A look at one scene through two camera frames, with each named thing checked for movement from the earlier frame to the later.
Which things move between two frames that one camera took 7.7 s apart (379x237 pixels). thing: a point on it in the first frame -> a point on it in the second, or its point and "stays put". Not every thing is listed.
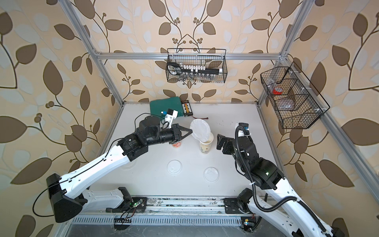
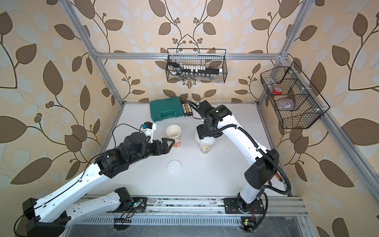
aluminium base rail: [178, 211] stays put
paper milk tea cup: [205, 147] stays put
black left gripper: [174, 132] -> [155, 144]
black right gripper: [229, 143] -> [202, 133]
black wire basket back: [208, 58] stays put
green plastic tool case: [158, 106] stays put
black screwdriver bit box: [186, 107] stays put
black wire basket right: [294, 102] stays put
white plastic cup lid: [211, 175] -> [207, 140]
